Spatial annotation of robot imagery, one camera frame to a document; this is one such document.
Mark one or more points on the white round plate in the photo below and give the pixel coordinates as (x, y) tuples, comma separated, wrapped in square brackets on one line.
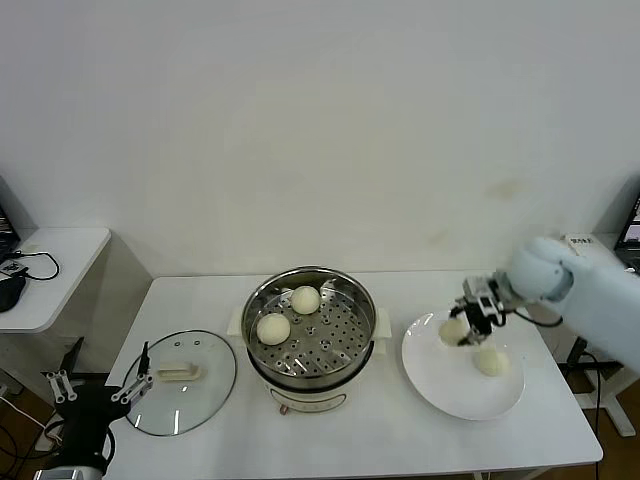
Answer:
[(450, 385)]

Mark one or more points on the white side table with mouse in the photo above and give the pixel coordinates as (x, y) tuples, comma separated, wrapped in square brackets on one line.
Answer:
[(60, 280)]

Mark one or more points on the white side table with label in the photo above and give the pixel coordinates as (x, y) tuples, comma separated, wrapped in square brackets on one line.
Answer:
[(605, 245)]

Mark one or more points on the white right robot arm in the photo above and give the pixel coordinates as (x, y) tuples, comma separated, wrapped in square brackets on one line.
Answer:
[(595, 300)]

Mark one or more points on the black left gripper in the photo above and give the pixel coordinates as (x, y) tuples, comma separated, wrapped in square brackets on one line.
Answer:
[(85, 405)]

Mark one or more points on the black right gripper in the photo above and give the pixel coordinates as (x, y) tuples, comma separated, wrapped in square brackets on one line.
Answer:
[(481, 322)]

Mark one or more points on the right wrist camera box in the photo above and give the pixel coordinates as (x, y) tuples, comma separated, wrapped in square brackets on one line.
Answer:
[(482, 295)]

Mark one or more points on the small black printed card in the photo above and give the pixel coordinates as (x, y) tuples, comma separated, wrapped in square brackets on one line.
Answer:
[(11, 269)]

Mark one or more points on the white steamed baozi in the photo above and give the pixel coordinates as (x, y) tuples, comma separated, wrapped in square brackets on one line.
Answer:
[(305, 299), (492, 363), (451, 332), (273, 328)]

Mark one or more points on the steel steamer pot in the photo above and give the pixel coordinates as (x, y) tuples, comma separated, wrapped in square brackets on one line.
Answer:
[(310, 400)]

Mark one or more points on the white printed label sticker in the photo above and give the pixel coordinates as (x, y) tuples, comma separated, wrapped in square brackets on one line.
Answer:
[(580, 241)]

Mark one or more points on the black computer mouse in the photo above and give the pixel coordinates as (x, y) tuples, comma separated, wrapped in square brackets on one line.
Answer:
[(10, 295)]

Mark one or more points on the stainless steel steamer basket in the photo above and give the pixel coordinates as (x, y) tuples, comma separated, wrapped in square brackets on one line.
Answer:
[(360, 305)]

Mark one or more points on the laptop with dark screen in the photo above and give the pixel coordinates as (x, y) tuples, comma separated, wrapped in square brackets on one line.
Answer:
[(7, 225)]

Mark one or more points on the laptop with pink screen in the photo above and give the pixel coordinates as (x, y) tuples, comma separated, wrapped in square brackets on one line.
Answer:
[(631, 230)]

